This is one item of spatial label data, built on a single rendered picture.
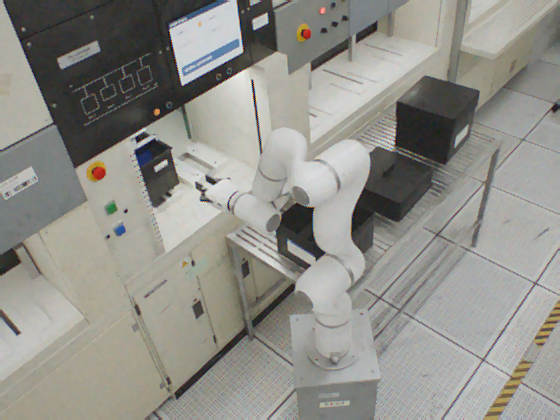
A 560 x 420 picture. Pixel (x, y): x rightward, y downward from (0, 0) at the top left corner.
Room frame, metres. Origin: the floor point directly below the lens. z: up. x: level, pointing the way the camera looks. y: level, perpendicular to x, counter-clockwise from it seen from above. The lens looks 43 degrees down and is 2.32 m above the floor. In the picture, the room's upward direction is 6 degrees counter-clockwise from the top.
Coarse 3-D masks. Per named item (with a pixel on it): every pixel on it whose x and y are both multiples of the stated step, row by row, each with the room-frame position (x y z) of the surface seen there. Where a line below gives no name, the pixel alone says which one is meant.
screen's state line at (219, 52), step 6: (234, 42) 1.73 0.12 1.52; (222, 48) 1.69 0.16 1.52; (228, 48) 1.71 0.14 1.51; (234, 48) 1.73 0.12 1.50; (210, 54) 1.65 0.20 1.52; (216, 54) 1.67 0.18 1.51; (222, 54) 1.69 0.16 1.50; (198, 60) 1.62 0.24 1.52; (204, 60) 1.63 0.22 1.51; (210, 60) 1.65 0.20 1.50; (186, 66) 1.58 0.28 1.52; (192, 66) 1.60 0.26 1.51; (198, 66) 1.61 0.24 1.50; (186, 72) 1.58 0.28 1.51
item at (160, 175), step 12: (144, 132) 1.85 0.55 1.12; (132, 144) 1.70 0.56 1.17; (144, 144) 1.74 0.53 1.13; (156, 144) 1.78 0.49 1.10; (156, 156) 1.78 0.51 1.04; (168, 156) 1.70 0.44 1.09; (144, 168) 1.62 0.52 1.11; (156, 168) 1.65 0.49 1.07; (168, 168) 1.69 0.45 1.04; (144, 180) 1.61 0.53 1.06; (156, 180) 1.64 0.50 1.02; (168, 180) 1.68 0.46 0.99; (156, 192) 1.63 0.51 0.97; (168, 192) 1.69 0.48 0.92
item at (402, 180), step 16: (384, 160) 1.83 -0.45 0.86; (400, 160) 1.83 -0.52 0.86; (416, 160) 1.81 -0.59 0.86; (368, 176) 1.74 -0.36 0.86; (384, 176) 1.72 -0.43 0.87; (400, 176) 1.72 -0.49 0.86; (416, 176) 1.71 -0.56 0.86; (368, 192) 1.65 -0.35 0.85; (384, 192) 1.63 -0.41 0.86; (400, 192) 1.62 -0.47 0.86; (416, 192) 1.65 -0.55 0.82; (368, 208) 1.64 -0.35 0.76; (384, 208) 1.60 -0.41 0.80; (400, 208) 1.56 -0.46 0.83
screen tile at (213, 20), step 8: (224, 8) 1.72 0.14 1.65; (232, 8) 1.74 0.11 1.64; (208, 16) 1.67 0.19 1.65; (216, 16) 1.69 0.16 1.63; (224, 16) 1.71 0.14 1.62; (232, 16) 1.74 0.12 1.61; (208, 24) 1.66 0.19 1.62; (216, 24) 1.69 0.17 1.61; (232, 24) 1.73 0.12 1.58; (216, 32) 1.68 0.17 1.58; (224, 32) 1.71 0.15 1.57; (232, 32) 1.73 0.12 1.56; (216, 40) 1.68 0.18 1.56; (224, 40) 1.70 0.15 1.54
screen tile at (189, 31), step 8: (192, 24) 1.62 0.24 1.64; (176, 32) 1.57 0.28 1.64; (184, 32) 1.59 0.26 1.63; (192, 32) 1.62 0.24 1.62; (200, 32) 1.64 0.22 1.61; (176, 40) 1.57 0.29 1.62; (184, 40) 1.59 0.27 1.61; (200, 40) 1.63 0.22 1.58; (192, 48) 1.61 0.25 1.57; (200, 48) 1.63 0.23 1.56; (208, 48) 1.65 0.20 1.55; (184, 56) 1.58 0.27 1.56; (192, 56) 1.60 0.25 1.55
